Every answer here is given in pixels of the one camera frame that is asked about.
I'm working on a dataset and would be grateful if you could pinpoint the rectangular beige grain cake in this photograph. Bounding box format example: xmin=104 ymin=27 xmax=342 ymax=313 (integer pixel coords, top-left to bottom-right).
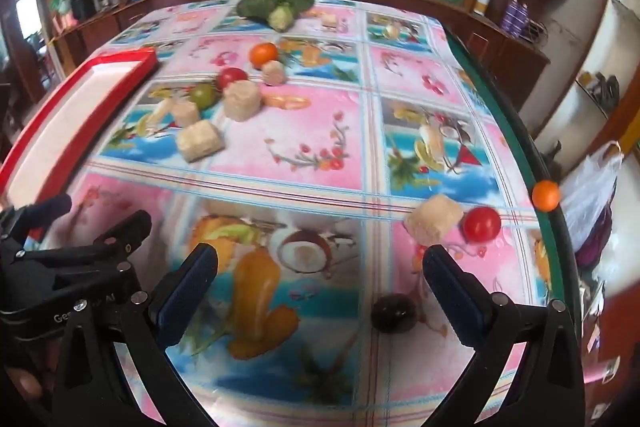
xmin=176 ymin=119 xmax=226 ymax=164
xmin=403 ymin=194 xmax=466 ymax=245

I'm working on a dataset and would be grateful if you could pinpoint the purple bag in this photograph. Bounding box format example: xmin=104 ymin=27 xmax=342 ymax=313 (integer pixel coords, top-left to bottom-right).
xmin=575 ymin=202 xmax=613 ymax=268

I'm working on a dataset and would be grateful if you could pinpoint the small round beige grain cake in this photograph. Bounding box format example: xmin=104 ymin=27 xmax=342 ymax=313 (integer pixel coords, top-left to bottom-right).
xmin=262 ymin=59 xmax=287 ymax=86
xmin=170 ymin=99 xmax=201 ymax=128

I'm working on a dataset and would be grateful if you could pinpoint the orange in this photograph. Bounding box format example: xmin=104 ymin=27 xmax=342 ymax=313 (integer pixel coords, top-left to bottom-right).
xmin=531 ymin=180 xmax=561 ymax=211
xmin=248 ymin=42 xmax=279 ymax=68

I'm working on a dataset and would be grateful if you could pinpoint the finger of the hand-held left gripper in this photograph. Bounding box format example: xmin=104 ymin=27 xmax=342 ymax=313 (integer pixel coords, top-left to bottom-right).
xmin=25 ymin=209 xmax=153 ymax=289
xmin=0 ymin=195 xmax=74 ymax=254

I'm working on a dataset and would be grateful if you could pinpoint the white plastic bag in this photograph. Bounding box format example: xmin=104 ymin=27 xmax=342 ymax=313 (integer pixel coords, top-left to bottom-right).
xmin=560 ymin=142 xmax=626 ymax=253

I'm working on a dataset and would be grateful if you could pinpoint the wooden cabinet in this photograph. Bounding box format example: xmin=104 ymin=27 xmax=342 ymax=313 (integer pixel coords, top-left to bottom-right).
xmin=30 ymin=0 xmax=571 ymax=108

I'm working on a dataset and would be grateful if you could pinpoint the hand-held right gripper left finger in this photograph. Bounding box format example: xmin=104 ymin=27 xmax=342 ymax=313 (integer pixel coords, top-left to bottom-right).
xmin=52 ymin=243 xmax=221 ymax=427

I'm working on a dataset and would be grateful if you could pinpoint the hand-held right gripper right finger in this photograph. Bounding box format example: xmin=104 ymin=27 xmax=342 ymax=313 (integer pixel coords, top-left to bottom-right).
xmin=422 ymin=244 xmax=586 ymax=427

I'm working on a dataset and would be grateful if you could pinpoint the red tomato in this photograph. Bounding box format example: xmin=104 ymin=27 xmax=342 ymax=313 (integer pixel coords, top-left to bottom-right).
xmin=216 ymin=67 xmax=249 ymax=92
xmin=461 ymin=206 xmax=502 ymax=243

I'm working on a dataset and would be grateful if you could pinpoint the purple bottle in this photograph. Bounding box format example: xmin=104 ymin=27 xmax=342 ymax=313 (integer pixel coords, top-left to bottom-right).
xmin=501 ymin=0 xmax=531 ymax=38

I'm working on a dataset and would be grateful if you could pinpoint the green tomato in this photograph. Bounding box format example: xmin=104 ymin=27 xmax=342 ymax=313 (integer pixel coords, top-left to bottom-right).
xmin=188 ymin=83 xmax=219 ymax=110

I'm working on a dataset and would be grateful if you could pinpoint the large round beige grain cake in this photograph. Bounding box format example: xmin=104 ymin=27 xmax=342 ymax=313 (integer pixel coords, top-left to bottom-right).
xmin=222 ymin=79 xmax=262 ymax=122

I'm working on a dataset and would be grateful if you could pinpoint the red plastic tray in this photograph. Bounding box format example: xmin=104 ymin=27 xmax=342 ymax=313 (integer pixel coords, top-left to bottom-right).
xmin=0 ymin=48 xmax=158 ymax=238

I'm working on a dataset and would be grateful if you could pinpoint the person's left hand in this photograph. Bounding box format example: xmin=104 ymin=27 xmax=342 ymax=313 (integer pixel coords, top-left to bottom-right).
xmin=2 ymin=364 xmax=48 ymax=400

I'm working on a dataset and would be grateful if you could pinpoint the dark purple round fruit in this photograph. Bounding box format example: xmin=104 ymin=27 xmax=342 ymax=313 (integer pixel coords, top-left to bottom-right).
xmin=371 ymin=293 xmax=418 ymax=334

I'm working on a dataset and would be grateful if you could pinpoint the fruit printed tablecloth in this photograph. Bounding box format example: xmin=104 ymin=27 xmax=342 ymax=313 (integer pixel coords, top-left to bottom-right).
xmin=0 ymin=0 xmax=566 ymax=427

